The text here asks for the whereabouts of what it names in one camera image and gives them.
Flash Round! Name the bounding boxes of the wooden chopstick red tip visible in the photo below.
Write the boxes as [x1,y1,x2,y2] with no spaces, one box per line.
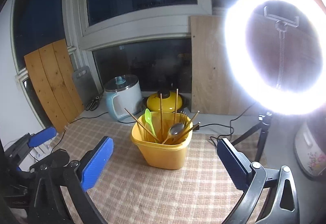
[124,108,161,143]

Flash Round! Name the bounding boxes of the grey cutting board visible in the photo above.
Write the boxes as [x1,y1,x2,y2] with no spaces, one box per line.
[72,66,99,105]

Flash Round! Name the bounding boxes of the white power strip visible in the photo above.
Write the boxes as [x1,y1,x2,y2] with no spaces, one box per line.
[29,139,54,161]

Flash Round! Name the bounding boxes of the window frame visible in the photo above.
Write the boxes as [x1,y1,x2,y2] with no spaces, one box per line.
[10,0,213,92]

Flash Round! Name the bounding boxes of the black tripod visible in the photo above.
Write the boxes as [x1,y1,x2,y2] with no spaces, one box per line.
[230,111,274,163]

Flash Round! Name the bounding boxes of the black power cable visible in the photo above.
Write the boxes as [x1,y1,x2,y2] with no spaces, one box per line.
[193,103,257,148]

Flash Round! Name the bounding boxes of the white ring light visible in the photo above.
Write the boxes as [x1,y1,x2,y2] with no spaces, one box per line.
[224,0,325,115]

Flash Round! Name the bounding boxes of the yellow plastic utensil bin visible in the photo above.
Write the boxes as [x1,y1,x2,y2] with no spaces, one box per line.
[130,112,192,170]

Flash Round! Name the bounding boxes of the black scissors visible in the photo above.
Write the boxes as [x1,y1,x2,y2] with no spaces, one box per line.
[85,96,101,111]

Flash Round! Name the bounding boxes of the steel spoon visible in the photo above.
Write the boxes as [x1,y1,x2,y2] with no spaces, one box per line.
[162,123,185,145]

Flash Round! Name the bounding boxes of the white floral rice cooker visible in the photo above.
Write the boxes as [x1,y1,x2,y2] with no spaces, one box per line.
[294,113,325,178]

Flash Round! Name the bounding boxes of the green plastic spoon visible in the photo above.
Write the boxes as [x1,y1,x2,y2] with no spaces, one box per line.
[144,109,156,136]

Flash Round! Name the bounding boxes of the wooden plank board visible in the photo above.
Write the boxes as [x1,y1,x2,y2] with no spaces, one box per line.
[24,39,84,133]

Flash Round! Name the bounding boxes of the clear phone holder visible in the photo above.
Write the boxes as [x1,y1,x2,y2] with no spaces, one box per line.
[264,6,300,89]

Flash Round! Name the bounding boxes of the plywood board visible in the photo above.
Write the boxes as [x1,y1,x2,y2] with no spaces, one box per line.
[190,16,254,115]

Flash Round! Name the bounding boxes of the pink plaid tablecloth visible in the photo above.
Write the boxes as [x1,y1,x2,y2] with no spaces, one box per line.
[50,117,271,224]

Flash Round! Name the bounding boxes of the yellow black pot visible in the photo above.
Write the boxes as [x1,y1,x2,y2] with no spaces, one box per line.
[145,89,189,113]

